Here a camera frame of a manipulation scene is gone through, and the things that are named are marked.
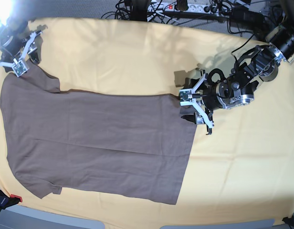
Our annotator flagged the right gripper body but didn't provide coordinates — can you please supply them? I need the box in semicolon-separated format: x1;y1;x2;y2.
24;35;41;59

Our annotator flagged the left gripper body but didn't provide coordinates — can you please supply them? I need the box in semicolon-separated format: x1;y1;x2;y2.
189;82;219;124

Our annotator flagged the brown T-shirt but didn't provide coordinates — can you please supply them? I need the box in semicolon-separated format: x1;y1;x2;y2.
0;65;196;205

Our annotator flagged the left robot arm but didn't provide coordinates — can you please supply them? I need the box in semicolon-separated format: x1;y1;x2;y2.
179;0;294;128

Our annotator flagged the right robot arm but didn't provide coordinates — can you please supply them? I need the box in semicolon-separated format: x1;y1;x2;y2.
0;19;42;64

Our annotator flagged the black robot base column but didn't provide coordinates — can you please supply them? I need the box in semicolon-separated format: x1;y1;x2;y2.
130;0;151;21

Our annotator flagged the yellow table cloth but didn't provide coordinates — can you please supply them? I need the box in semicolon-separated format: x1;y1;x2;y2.
0;18;294;229

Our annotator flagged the white power strip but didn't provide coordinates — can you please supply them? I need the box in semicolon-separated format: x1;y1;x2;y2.
147;2;229;17

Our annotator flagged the black power adapter box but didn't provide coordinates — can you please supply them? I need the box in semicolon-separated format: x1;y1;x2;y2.
230;8;264;27

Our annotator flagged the black clamp right corner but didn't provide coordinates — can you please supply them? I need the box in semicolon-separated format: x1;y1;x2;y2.
282;216;294;229

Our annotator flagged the blue red clamp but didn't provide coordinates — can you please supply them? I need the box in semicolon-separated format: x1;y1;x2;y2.
0;190;22;212

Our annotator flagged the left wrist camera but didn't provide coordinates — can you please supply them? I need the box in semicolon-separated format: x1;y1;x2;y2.
179;89;192;106

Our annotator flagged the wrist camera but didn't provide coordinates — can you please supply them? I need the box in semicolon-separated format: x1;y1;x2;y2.
12;60;29;77
179;89;192;106

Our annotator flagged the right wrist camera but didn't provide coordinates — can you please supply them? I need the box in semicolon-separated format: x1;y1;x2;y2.
12;60;29;77

